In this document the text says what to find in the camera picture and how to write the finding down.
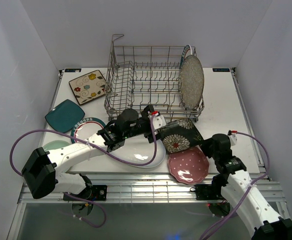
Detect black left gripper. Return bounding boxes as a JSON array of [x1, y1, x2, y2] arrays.
[[124, 105, 164, 143]]

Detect black square floral plate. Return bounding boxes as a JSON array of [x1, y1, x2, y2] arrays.
[[158, 119, 203, 154]]

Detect speckled beige blue round plate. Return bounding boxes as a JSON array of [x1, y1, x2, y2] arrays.
[[179, 54, 205, 110]]

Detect white plate teal red rim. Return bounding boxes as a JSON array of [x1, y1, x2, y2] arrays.
[[70, 117, 106, 140], [179, 44, 197, 67]]

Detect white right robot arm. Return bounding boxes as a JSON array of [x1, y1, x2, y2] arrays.
[[199, 130, 292, 240]]

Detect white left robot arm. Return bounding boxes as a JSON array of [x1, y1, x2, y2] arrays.
[[21, 105, 166, 200]]

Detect white oval plate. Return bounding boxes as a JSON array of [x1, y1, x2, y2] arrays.
[[110, 135, 166, 168]]

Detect pink polka dot plate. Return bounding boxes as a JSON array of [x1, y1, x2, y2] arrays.
[[168, 147, 210, 185]]

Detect beige square flower plate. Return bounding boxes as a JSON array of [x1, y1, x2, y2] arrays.
[[69, 70, 106, 106]]

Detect right blue label sticker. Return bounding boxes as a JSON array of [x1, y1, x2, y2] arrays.
[[212, 68, 230, 73]]

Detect teal square plate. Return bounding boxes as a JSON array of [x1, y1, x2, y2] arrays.
[[45, 99, 85, 133]]

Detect light green round plate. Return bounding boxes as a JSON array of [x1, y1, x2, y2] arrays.
[[43, 140, 70, 151]]

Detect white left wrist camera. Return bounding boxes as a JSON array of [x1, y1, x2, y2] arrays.
[[149, 111, 166, 130]]

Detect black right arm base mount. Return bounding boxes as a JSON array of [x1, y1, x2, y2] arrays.
[[190, 184, 219, 201]]

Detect grey wire dish rack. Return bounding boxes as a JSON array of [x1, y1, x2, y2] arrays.
[[104, 34, 204, 122]]

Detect aluminium table frame rail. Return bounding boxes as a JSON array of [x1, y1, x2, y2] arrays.
[[18, 68, 286, 204]]

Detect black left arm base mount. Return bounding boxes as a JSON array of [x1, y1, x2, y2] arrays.
[[63, 185, 107, 201]]

